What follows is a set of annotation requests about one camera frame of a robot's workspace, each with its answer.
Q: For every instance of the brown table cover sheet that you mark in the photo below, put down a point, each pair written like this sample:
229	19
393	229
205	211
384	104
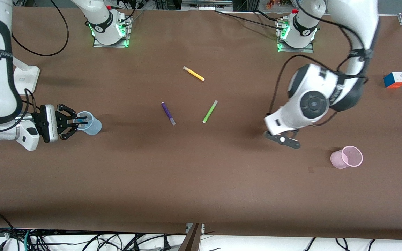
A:
201	181

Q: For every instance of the grey metal frame box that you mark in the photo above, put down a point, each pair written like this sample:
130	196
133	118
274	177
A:
206	4

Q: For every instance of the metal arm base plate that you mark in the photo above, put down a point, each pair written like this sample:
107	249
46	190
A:
98	45
295	50

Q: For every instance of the blue marker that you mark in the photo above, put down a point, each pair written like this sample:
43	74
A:
82	120

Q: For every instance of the white plastic stand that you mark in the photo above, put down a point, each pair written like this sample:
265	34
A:
28	82

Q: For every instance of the metal table bracket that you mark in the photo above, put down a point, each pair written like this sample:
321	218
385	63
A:
192	240

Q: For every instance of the yellow marker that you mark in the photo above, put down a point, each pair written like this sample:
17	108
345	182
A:
194	73

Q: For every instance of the translucent pink plastic cup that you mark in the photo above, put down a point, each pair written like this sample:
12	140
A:
345	158

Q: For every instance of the green marker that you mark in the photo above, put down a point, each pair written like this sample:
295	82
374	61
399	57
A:
209	112

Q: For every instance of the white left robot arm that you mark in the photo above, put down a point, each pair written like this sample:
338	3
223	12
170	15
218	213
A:
354	17

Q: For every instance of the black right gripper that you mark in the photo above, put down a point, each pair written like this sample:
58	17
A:
61	121

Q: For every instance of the black power plug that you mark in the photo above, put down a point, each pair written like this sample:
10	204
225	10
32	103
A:
166	244

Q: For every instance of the colourful puzzle cube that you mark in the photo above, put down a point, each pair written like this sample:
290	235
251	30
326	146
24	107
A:
394	80

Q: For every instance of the translucent blue plastic cup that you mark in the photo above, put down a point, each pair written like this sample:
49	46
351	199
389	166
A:
94	127

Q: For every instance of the purple marker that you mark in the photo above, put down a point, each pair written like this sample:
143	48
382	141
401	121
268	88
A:
168	113

